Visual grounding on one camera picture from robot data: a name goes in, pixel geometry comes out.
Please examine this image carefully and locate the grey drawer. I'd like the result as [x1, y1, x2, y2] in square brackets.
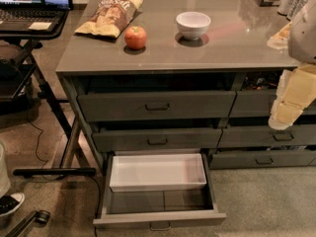
[94, 150, 226, 230]
[229, 89, 316, 119]
[218, 124, 316, 148]
[92, 128, 222, 152]
[77, 91, 235, 121]
[209, 150, 316, 169]

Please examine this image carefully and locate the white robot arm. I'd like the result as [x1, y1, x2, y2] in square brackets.
[268, 0, 316, 130]

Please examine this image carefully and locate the grey cabinet counter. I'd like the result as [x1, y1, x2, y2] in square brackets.
[56, 0, 315, 166]

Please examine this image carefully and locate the white bowl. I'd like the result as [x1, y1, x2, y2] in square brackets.
[176, 12, 211, 40]

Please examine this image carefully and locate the white plastic tray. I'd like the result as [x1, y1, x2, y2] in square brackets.
[110, 154, 206, 193]

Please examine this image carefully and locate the red apple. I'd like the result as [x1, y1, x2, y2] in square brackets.
[124, 27, 147, 50]

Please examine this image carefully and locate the chip bag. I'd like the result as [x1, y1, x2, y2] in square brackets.
[75, 0, 143, 38]

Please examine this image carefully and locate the smartphone on stand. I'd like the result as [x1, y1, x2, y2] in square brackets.
[43, 0, 73, 10]

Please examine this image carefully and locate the yellow sticky note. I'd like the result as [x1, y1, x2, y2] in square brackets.
[29, 22, 50, 31]

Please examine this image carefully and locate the black caster wheel leg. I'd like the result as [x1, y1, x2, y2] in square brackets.
[5, 210, 50, 237]

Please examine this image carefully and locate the black laptop cart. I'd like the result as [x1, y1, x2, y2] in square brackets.
[0, 12, 96, 180]

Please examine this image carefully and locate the black laptop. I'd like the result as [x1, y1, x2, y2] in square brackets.
[0, 0, 68, 35]

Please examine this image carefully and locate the black sneaker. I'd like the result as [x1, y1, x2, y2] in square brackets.
[0, 193, 25, 217]

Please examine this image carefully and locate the black power cable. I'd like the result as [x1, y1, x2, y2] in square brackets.
[25, 116, 102, 237]

